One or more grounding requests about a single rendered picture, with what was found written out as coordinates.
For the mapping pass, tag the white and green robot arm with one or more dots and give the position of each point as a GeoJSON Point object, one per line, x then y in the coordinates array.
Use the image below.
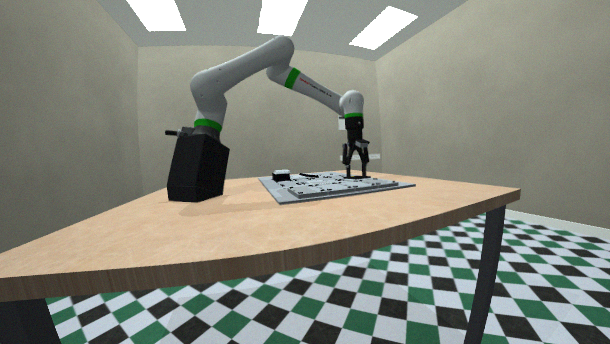
{"type": "Point", "coordinates": [208, 87]}

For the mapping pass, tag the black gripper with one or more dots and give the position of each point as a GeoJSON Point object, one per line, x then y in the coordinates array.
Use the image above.
{"type": "Point", "coordinates": [353, 134]}

